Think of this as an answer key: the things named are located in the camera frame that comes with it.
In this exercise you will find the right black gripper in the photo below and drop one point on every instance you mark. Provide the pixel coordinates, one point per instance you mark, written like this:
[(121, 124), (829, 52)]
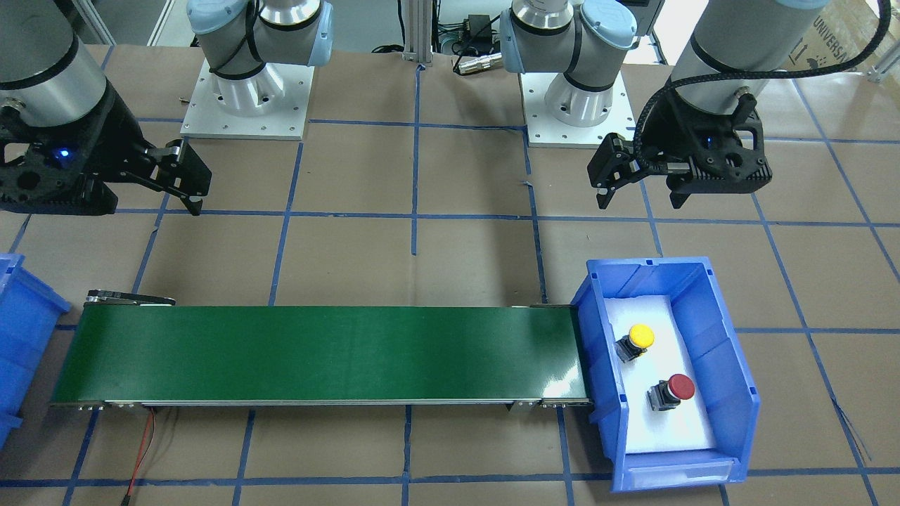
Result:
[(114, 138)]

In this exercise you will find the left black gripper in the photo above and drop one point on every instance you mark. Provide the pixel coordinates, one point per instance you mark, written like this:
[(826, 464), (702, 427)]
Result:
[(666, 131)]

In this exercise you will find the yellow push button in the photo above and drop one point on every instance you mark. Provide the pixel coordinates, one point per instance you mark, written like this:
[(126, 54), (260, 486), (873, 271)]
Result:
[(637, 340)]

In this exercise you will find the red push button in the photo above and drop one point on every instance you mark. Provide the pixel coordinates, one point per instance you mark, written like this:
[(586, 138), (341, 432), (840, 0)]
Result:
[(669, 393)]

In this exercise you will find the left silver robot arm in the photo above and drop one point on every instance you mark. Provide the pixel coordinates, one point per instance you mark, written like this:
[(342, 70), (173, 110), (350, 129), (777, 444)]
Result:
[(735, 48)]

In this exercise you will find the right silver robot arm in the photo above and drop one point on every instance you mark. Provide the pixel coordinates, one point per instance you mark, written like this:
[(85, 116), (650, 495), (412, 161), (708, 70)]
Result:
[(52, 78)]

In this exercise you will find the green conveyor belt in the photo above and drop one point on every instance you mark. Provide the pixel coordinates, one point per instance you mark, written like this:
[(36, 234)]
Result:
[(252, 356)]

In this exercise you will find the blue bin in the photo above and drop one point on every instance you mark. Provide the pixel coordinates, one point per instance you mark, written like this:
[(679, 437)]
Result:
[(726, 383), (30, 310)]

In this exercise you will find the white foam pad bin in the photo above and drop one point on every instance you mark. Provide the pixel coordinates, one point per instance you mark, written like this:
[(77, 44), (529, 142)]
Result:
[(684, 428)]

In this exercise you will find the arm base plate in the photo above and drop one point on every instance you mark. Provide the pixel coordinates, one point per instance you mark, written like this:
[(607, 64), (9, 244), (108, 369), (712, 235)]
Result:
[(559, 115), (271, 105)]

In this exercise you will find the aluminium frame post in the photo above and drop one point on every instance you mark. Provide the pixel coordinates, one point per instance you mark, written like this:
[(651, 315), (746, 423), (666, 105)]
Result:
[(418, 21)]

